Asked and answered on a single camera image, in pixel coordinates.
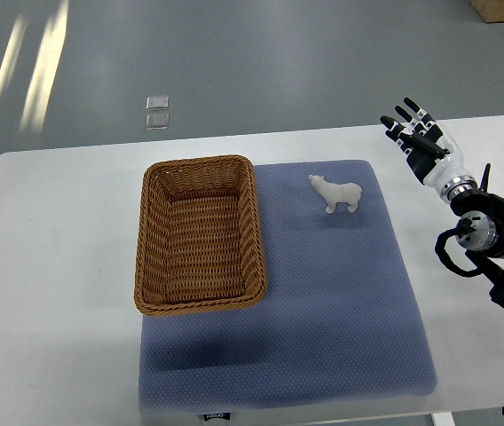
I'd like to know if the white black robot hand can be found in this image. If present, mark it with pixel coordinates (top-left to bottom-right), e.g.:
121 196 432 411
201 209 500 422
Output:
380 98 477 203

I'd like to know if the white bear figurine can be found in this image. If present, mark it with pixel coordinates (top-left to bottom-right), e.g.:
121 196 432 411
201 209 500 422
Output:
308 175 362 214

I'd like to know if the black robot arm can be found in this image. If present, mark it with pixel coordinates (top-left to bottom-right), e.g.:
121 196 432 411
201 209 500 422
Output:
435 164 504 309

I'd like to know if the brown wicker basket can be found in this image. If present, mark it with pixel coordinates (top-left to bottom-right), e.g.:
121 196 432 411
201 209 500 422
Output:
133 154 268 316

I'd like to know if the blue grey cushion mat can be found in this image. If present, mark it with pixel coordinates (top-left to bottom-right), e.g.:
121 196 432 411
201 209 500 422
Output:
138 160 437 415

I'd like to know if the lower clear floor plate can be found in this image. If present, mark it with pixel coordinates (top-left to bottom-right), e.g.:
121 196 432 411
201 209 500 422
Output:
146 111 169 130

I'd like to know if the clear floor plate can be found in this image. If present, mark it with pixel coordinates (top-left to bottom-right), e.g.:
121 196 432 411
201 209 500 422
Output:
146 95 169 111
146 111 169 130

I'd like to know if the upper clear floor plate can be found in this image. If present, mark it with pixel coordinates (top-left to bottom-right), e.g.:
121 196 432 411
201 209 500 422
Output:
146 95 169 111

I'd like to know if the black mat label tag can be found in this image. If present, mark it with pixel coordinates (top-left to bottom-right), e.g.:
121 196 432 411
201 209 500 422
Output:
203 413 231 422

